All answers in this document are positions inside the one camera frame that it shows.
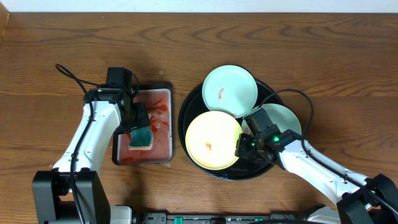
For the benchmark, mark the green scrub sponge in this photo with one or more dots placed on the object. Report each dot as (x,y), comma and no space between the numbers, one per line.
(141,139)

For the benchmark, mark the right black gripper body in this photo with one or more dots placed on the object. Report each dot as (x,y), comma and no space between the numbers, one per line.
(246,149)

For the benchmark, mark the light blue plate top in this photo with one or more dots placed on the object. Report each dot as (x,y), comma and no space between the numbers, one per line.
(230,89)

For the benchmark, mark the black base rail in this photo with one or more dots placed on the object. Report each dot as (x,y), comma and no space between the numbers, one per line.
(163,218)

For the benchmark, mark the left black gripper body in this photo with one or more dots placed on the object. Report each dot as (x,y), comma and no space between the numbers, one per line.
(140,117)

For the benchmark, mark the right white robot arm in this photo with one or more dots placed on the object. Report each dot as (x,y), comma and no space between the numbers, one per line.
(359,199)

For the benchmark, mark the black rectangular soap tray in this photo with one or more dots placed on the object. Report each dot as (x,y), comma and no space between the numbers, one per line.
(158,101)

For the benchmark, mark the yellow plate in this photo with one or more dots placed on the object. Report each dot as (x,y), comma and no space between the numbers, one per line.
(211,140)

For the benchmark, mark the light blue plate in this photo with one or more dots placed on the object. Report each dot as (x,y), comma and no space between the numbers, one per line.
(230,89)
(280,115)

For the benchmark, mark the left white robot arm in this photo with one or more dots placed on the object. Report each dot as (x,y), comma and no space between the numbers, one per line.
(72,191)

